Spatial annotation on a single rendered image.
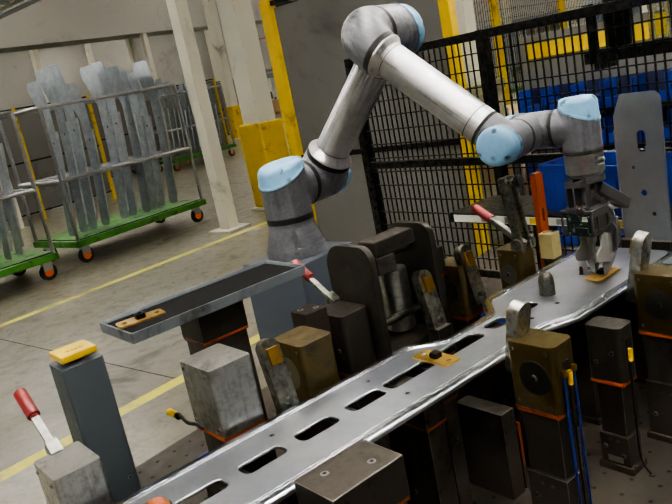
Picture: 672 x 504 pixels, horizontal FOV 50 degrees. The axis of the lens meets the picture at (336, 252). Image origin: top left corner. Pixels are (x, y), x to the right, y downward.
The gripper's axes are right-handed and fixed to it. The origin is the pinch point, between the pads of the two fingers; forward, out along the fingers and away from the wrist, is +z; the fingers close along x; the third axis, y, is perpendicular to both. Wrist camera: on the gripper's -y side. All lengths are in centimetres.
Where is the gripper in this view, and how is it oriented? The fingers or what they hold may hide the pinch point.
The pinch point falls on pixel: (602, 266)
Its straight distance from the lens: 159.1
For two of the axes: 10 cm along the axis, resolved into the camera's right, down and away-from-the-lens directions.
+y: -7.5, 3.0, -5.9
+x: 6.3, 0.7, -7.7
